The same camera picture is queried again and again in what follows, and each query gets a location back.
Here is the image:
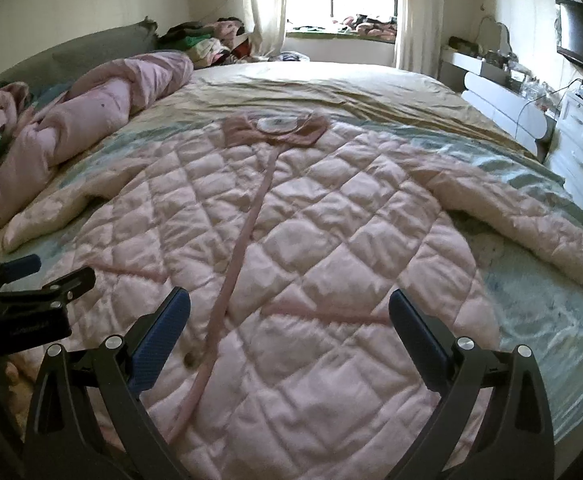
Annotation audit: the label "pink quilted coat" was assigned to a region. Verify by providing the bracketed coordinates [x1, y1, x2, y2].
[6, 117, 583, 479]

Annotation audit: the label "pile of clothes by bed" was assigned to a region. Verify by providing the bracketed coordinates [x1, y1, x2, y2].
[156, 16, 252, 70]

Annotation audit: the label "clothes on window sill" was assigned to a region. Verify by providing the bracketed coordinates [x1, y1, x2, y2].
[286, 14, 397, 44]

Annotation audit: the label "rolled pink duvet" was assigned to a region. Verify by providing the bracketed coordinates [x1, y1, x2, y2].
[0, 51, 194, 229]

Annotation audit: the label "green cartoon print blanket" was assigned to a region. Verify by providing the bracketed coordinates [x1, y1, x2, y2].
[0, 122, 583, 436]

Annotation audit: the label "grey padded headboard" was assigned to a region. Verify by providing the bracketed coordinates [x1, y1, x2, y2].
[0, 18, 158, 96]

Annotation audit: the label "beige bed sheet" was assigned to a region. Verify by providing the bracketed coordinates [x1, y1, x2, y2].
[132, 62, 532, 157]

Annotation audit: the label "white drawer cabinet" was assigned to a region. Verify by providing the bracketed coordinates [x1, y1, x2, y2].
[544, 91, 583, 210]

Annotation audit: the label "white dressing table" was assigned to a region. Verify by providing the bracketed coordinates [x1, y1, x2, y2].
[438, 47, 555, 162]

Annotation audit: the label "left white curtain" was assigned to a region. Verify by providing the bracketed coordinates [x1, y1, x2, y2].
[243, 0, 287, 56]

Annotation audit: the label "white curtain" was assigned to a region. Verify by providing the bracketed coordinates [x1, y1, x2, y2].
[395, 0, 444, 77]
[243, 0, 287, 56]

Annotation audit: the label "vanity mirror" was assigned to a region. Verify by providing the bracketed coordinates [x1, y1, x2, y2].
[475, 15, 512, 56]

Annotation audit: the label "right white curtain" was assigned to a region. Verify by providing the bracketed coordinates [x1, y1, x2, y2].
[395, 0, 444, 77]

